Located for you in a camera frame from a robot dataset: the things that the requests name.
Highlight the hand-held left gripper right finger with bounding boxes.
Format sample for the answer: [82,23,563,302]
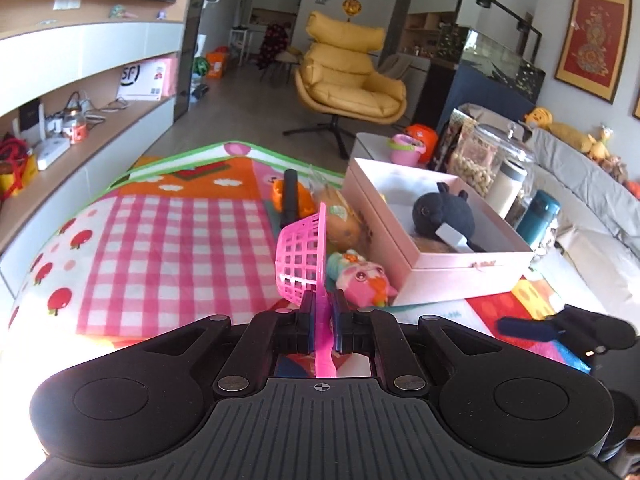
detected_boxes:
[333,291,507,396]

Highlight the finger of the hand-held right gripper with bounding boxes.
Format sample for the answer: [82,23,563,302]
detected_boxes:
[497,305,639,353]

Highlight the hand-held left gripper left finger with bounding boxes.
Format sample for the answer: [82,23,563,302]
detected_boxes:
[144,291,317,396]

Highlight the pink plastic basket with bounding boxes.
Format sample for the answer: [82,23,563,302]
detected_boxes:
[276,202,337,379]

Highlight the pink owl toy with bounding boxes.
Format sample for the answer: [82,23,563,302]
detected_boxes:
[326,250,400,309]

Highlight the orange plush toy in bag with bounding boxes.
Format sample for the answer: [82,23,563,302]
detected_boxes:
[310,184,367,252]

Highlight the orange plastic toy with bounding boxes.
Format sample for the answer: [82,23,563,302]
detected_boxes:
[271,180,317,222]

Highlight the teal bottle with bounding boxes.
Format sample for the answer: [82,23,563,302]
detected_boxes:
[515,190,562,249]

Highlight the grey sofa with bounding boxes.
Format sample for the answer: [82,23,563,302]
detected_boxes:
[520,122,640,313]

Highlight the black plush toy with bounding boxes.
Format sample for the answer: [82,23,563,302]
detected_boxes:
[411,182,489,254]

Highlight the white bottle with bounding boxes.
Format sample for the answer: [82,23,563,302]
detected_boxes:
[492,157,529,219]

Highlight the colourful checked play mat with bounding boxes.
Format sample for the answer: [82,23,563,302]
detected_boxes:
[0,141,593,378]

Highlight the glass jar of nuts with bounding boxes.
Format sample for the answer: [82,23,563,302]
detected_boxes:
[447,122,536,200]

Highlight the pink toy cup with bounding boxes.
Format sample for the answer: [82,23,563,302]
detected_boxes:
[389,134,426,165]

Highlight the brown plush toy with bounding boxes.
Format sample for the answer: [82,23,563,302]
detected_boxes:
[600,155,629,182]

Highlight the small yellow plush toy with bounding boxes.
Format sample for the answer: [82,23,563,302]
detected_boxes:
[580,124,614,162]

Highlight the orange pumpkin bucket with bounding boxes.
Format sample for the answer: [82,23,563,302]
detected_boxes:
[404,123,440,163]

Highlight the yellow duck plush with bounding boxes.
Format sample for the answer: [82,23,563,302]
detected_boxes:
[524,106,599,152]

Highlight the dark snack bag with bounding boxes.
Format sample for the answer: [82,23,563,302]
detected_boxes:
[434,108,481,172]

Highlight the yellow leather armchair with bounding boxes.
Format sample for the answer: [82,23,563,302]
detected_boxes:
[282,11,409,159]

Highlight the dark blue cabinet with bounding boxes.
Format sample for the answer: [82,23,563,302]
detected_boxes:
[434,62,532,135]

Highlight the beige dining chair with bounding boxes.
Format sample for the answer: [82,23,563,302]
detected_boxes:
[272,47,304,84]

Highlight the orange bag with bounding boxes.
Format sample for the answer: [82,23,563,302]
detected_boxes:
[205,49,231,80]

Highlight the dark patterned blanket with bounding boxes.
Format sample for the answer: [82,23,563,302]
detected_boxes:
[255,22,291,71]

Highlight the white stool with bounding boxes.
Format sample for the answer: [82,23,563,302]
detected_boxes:
[228,27,251,66]

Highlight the glass fish tank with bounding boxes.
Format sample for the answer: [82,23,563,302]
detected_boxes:
[437,0,546,107]

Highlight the white pink cardboard box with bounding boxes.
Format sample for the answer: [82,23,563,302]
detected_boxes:
[116,57,179,103]

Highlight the small jar with orange label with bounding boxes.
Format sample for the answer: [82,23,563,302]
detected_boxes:
[62,110,90,146]

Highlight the red framed picture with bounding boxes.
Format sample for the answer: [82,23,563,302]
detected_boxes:
[554,0,634,106]

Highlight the white electronic device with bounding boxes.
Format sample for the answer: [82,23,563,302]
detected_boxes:
[34,137,71,171]

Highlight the red and yellow bag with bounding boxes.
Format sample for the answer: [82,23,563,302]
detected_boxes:
[0,132,39,197]

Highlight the black router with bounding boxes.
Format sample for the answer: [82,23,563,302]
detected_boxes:
[17,100,44,144]

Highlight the wooden white shelf unit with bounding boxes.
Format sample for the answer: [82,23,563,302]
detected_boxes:
[0,0,187,253]

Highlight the black cylindrical handle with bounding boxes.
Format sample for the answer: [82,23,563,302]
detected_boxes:
[282,170,301,229]

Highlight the white cables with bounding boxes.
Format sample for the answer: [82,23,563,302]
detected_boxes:
[64,91,109,122]

